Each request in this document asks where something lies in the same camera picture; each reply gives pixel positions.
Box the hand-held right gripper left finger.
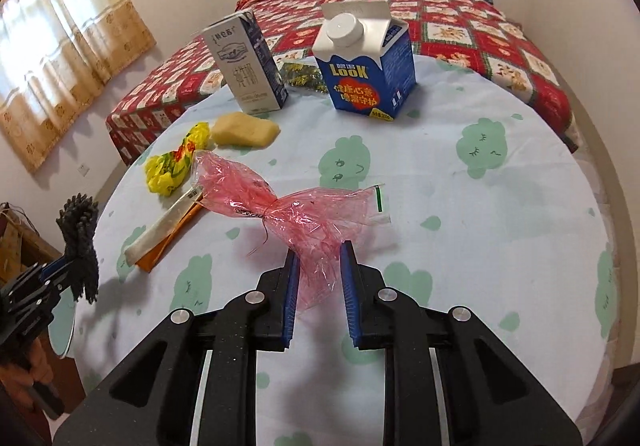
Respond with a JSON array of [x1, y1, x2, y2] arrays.
[[52, 250, 301, 446]]

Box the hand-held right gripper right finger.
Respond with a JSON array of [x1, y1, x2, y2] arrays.
[[340, 240, 583, 446]]

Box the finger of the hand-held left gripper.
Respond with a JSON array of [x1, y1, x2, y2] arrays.
[[7, 256, 71, 294], [0, 278, 66, 327]]

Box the light green metal bin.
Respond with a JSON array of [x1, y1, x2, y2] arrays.
[[50, 298, 79, 359]]

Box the black foam net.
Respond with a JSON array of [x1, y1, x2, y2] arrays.
[[57, 193, 100, 304]]

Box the pink cellophane wrapper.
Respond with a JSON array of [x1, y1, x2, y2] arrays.
[[192, 150, 386, 312]]

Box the long white wrapper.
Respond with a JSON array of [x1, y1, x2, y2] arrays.
[[124, 186, 203, 264]]

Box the yellow green wrapper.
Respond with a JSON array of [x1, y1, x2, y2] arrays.
[[145, 122, 211, 197]]

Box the yellow sponge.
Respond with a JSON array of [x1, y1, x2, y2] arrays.
[[212, 112, 281, 149]]

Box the person's left hand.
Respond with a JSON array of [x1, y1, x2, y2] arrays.
[[0, 341, 57, 397]]

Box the brown wooden cabinet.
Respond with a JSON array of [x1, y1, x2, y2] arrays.
[[0, 201, 87, 412]]

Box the clear bag with green strip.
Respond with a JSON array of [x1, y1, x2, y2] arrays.
[[357, 183, 394, 227]]

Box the blue carton with white cap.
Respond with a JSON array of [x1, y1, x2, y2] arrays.
[[312, 1, 418, 121]]

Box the wide beige window curtain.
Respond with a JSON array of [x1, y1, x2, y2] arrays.
[[0, 0, 157, 174]]

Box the green gold foil wrapper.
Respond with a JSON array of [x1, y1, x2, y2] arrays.
[[277, 62, 328, 94]]

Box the tall white milk carton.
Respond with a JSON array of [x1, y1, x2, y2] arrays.
[[201, 10, 289, 116]]

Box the bed with red patterned sheet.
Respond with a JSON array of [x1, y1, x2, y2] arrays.
[[106, 0, 573, 167]]

